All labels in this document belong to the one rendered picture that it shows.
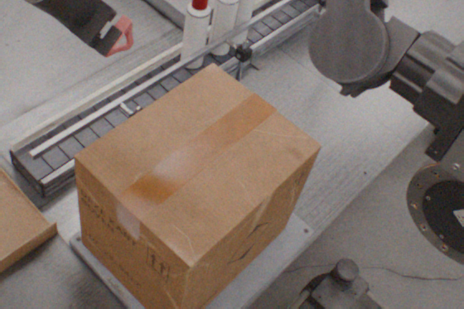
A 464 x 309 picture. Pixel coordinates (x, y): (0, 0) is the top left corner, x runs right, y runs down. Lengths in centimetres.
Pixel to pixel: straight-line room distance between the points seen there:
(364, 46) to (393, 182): 188
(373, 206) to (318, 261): 34
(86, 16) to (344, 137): 71
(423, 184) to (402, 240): 137
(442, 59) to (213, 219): 40
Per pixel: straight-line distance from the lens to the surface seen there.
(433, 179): 91
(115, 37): 87
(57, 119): 118
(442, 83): 56
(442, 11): 184
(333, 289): 177
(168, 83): 129
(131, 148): 87
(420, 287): 223
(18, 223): 115
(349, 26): 57
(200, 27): 124
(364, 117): 141
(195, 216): 82
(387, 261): 222
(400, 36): 58
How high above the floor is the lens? 182
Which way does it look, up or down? 47 degrees down
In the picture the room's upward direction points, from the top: 12 degrees clockwise
